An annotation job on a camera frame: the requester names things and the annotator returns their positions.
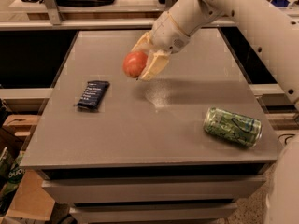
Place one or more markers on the green soda can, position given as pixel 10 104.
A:
pixel 233 127

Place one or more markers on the left metal shelf bracket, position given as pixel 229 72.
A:
pixel 53 12

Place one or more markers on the green printed bag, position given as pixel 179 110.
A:
pixel 15 176

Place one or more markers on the brown cardboard box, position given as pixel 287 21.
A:
pixel 30 204

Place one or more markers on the dark blue rxbar wrapper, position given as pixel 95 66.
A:
pixel 93 95

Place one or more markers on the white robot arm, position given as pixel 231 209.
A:
pixel 275 37

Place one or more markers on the upper grey drawer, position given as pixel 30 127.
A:
pixel 153 189

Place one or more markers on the grey drawer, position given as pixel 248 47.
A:
pixel 126 214
pixel 153 189

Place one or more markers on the red apple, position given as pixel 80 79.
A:
pixel 134 63

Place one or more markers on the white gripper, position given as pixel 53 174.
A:
pixel 168 36

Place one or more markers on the lower grey drawer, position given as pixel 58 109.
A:
pixel 126 214

